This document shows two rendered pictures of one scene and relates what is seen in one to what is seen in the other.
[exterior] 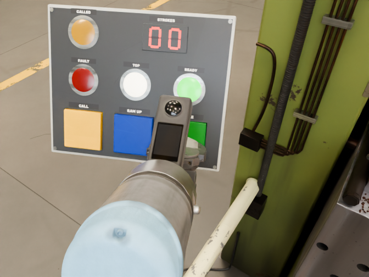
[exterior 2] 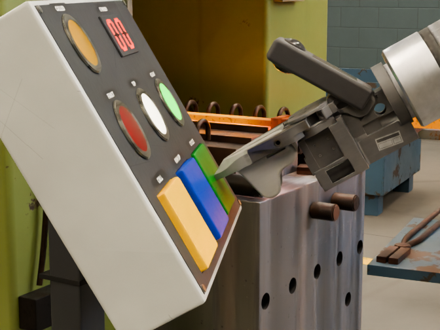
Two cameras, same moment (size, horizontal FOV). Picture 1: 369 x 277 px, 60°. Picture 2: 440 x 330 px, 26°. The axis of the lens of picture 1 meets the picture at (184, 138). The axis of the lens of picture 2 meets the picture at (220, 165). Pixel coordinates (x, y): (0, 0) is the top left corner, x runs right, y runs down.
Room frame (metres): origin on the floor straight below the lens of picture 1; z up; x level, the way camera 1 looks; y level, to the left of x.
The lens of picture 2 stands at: (0.46, 1.01, 1.21)
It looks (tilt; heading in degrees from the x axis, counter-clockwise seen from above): 11 degrees down; 267
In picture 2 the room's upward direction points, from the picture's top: straight up
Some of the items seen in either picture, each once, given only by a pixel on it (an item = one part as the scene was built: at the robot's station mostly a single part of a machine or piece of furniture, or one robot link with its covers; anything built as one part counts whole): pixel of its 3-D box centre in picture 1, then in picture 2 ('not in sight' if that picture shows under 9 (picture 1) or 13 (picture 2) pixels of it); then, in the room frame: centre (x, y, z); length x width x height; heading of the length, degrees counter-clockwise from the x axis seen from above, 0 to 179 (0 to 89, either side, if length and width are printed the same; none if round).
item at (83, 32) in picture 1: (83, 32); (81, 43); (0.55, 0.18, 1.16); 0.05 x 0.03 x 0.04; 56
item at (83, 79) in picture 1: (83, 79); (131, 129); (0.50, 0.19, 1.09); 0.05 x 0.03 x 0.04; 56
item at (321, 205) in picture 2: not in sight; (324, 211); (0.24, -0.42, 0.87); 0.04 x 0.03 x 0.03; 146
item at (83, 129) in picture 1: (84, 129); (184, 224); (0.46, 0.20, 1.01); 0.07 x 0.05 x 0.07; 81
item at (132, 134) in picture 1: (133, 134); (199, 200); (0.44, 0.10, 1.01); 0.07 x 0.05 x 0.07; 81
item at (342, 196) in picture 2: not in sight; (344, 201); (0.20, -0.48, 0.87); 0.04 x 0.03 x 0.03; 146
